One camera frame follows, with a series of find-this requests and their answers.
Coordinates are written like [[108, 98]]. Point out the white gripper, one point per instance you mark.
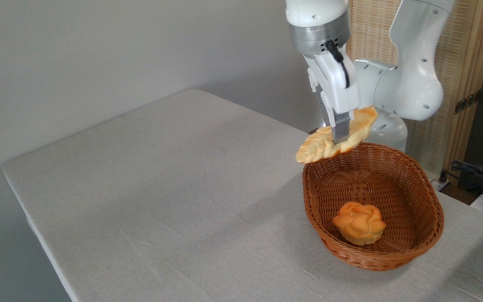
[[333, 84]]

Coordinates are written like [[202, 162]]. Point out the long braided bread loaf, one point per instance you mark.
[[315, 150]]

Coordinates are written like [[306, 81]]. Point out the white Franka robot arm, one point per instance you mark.
[[413, 84]]

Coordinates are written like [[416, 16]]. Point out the brown oval wicker basket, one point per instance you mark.
[[392, 184]]

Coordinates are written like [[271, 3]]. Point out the round knotted bread roll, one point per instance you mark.
[[359, 224]]

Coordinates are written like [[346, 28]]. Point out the dark brown wooden furniture piece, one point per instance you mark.
[[314, 130]]

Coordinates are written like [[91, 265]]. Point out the white power strip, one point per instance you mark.
[[440, 185]]

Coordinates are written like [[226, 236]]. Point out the metal screen hinge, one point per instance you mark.
[[466, 102]]

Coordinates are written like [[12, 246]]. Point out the grey tablecloth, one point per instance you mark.
[[183, 201]]

